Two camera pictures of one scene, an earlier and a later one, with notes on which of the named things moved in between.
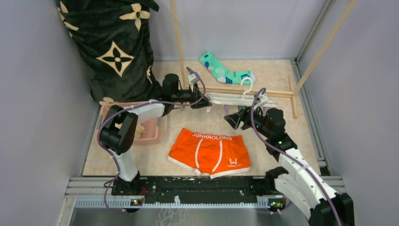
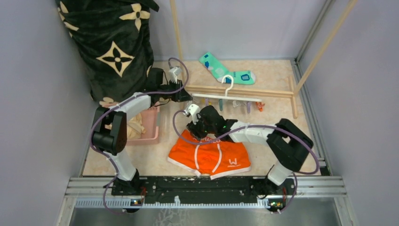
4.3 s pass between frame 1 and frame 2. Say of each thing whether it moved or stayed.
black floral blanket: stayed
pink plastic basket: stayed
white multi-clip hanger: moved
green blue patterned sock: stayed
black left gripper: moved
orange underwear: stayed
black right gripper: moved
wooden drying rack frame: stayed
